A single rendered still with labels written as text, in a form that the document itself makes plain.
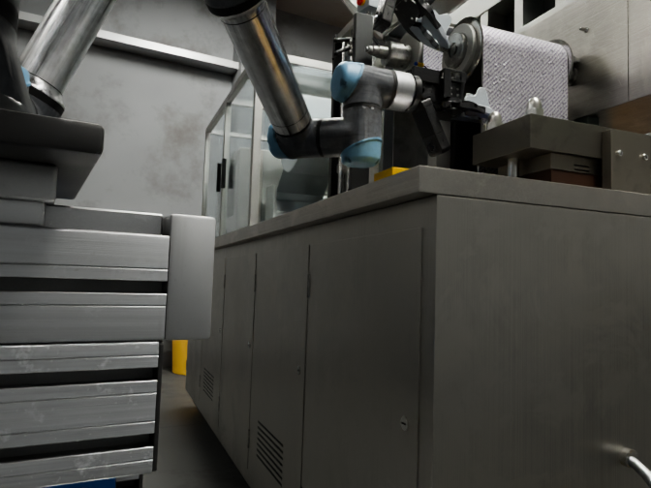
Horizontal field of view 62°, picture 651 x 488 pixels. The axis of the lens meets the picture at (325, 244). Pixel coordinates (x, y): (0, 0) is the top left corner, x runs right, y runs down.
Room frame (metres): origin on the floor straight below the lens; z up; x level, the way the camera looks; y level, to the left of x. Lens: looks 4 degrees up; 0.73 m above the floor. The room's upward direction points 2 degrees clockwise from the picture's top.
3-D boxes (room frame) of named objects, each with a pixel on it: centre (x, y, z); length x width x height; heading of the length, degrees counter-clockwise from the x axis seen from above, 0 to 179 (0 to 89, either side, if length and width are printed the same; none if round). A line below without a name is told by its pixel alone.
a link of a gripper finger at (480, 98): (1.09, -0.31, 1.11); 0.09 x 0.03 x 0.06; 110
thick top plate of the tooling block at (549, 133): (1.05, -0.50, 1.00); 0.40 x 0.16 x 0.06; 112
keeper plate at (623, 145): (0.97, -0.55, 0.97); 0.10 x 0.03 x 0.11; 112
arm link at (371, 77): (1.01, -0.06, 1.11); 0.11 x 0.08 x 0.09; 112
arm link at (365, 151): (1.01, -0.05, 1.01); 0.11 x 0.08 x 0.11; 72
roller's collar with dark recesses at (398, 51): (1.38, -0.17, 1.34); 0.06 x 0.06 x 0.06; 22
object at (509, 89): (1.15, -0.43, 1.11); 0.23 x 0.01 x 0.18; 112
